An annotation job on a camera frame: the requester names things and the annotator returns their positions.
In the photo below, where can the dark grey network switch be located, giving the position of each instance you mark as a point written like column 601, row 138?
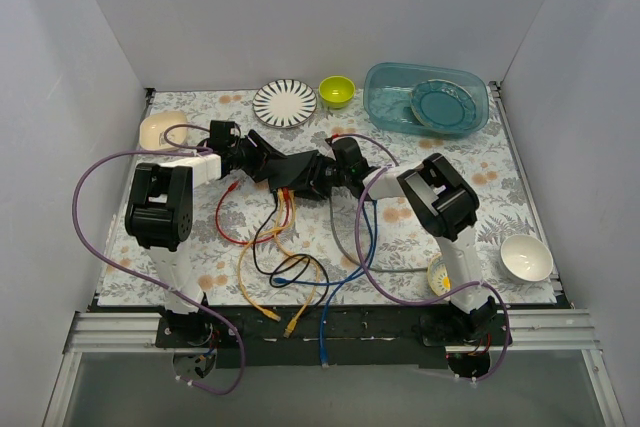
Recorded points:
column 291, row 172

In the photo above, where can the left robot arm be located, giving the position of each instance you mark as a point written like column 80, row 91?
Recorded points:
column 159, row 213

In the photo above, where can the cream square dish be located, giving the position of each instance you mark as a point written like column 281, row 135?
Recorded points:
column 153, row 128

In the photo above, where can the striped white plate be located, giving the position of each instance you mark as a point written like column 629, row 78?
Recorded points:
column 284, row 103

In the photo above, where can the lime green bowl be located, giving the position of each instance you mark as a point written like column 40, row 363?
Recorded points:
column 336, row 92

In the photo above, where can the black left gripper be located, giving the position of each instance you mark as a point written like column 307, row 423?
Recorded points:
column 255, row 150

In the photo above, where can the teal glass plate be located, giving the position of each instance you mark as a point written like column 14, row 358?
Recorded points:
column 444, row 105

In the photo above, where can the teal plastic tub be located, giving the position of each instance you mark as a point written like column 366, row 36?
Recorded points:
column 386, row 97

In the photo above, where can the white ceramic bowl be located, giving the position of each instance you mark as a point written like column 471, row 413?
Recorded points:
column 526, row 259

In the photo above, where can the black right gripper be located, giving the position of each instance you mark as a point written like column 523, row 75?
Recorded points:
column 314, row 172

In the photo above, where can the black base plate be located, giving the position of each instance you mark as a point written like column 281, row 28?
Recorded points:
column 356, row 335

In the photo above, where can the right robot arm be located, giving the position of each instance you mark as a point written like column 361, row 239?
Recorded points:
column 442, row 201

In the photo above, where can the yellow patterned small bowl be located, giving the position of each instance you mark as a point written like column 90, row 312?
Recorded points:
column 437, row 276

